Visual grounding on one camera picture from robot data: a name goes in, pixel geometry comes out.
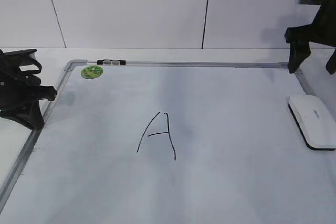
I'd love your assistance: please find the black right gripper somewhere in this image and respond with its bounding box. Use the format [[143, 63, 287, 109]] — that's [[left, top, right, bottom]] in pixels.
[[285, 0, 336, 74]]

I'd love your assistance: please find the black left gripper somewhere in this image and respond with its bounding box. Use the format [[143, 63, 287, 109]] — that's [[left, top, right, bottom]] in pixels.
[[1, 51, 57, 130]]

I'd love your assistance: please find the white board eraser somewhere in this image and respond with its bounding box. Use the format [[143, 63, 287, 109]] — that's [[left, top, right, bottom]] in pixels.
[[287, 94, 335, 151]]

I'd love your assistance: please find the round green sticker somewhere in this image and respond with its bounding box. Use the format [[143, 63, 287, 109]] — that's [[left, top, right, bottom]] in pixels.
[[80, 66, 103, 79]]

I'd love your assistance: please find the black board hanger clip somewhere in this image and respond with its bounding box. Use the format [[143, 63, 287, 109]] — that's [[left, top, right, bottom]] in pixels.
[[96, 59, 126, 66]]

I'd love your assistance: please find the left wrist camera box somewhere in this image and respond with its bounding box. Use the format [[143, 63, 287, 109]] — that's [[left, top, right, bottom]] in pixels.
[[4, 49, 37, 66]]

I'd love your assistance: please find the white board with grey frame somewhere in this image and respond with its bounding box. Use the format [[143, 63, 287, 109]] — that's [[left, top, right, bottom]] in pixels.
[[1, 63, 335, 223]]

